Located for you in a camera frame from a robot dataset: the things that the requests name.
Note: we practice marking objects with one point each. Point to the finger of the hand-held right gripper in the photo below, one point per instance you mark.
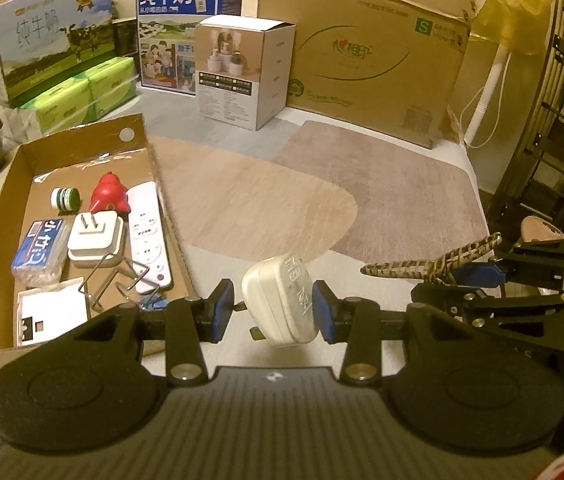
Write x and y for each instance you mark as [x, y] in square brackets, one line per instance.
[487, 305]
[482, 272]

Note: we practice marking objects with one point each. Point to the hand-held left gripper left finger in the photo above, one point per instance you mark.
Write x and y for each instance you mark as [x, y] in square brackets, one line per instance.
[224, 305]

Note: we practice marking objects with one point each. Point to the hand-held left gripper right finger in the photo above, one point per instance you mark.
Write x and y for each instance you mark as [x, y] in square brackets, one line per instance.
[322, 310]

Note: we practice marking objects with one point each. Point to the cream plug adapter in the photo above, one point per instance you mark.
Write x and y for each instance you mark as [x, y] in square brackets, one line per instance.
[277, 300]

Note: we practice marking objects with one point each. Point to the blue binder clip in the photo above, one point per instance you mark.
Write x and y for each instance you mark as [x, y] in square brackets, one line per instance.
[154, 304]

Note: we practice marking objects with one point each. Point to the woven pattern hair clip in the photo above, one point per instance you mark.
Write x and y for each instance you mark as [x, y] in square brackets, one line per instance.
[412, 266]

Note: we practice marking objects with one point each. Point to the white remote control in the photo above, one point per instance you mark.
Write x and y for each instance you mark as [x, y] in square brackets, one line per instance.
[147, 240]

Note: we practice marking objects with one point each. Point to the white square night light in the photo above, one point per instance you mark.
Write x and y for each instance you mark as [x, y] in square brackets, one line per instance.
[94, 240]

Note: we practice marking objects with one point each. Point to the red toy figure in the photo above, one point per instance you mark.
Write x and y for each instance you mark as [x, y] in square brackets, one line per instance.
[109, 195]

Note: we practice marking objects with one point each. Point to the white wall switch plate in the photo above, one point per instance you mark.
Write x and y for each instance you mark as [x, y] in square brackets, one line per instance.
[62, 305]

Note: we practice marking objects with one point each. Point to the green white yo-yo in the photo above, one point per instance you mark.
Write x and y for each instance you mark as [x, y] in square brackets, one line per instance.
[65, 198]

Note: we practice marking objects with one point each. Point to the clear box with blue label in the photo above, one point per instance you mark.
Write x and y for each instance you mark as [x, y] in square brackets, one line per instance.
[39, 250]

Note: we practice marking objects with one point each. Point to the shallow cardboard tray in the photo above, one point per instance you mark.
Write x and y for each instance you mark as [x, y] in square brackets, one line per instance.
[12, 200]

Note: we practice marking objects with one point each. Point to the pink slipper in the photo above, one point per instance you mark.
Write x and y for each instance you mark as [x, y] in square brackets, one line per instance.
[542, 229]

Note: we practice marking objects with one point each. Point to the white standing fan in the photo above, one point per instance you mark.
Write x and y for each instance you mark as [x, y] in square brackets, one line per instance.
[487, 95]

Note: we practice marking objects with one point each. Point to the black metal rack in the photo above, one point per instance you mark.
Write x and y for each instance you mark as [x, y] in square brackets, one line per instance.
[562, 110]

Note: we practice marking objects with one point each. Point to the white product box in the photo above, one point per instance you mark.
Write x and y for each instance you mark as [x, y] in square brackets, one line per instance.
[272, 75]

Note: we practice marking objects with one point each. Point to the large cardboard box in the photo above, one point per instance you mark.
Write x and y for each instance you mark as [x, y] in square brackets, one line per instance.
[362, 50]

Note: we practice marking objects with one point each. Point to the green tissue pack bundle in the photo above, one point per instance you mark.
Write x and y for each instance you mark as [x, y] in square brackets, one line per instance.
[87, 90]

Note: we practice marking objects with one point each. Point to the blue milk carton box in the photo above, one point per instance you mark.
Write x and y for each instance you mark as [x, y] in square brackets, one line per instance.
[172, 35]

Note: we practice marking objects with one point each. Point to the cow print milk gift box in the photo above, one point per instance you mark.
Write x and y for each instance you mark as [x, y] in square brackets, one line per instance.
[47, 40]

